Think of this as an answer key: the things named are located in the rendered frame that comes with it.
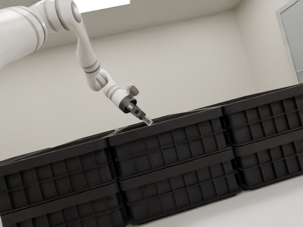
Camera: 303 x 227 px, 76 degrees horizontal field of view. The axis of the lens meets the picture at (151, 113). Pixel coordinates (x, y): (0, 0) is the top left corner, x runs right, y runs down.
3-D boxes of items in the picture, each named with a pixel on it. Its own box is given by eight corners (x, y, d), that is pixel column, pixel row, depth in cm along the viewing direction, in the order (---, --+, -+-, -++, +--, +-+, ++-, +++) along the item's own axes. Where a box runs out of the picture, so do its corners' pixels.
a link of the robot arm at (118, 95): (133, 84, 76) (122, 76, 78) (115, 106, 76) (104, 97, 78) (140, 92, 85) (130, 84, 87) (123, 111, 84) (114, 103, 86)
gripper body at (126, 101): (122, 110, 84) (137, 124, 81) (114, 105, 76) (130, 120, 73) (133, 97, 84) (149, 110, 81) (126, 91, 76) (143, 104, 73)
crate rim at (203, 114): (226, 115, 48) (223, 105, 48) (107, 147, 46) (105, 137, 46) (185, 117, 88) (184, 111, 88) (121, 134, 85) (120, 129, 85)
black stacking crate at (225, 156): (247, 195, 48) (235, 148, 48) (130, 232, 45) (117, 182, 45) (197, 161, 87) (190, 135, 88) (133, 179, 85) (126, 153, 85)
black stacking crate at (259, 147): (354, 161, 50) (342, 117, 50) (248, 195, 48) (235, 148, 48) (258, 143, 90) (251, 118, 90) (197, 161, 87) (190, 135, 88)
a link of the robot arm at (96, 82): (88, 88, 89) (74, 67, 77) (103, 76, 91) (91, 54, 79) (98, 96, 86) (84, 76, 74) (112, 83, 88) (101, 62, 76)
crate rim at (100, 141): (107, 147, 46) (105, 137, 46) (-24, 183, 43) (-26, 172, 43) (121, 134, 85) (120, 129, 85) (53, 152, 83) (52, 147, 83)
